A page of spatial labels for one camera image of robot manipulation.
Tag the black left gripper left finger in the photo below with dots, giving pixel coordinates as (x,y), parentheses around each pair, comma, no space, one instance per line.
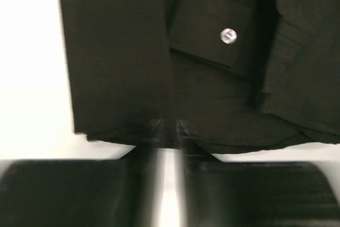
(82,192)

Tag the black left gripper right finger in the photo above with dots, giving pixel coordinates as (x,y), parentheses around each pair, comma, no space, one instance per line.
(262,193)

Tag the black long sleeve shirt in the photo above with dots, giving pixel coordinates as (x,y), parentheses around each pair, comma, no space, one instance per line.
(244,75)

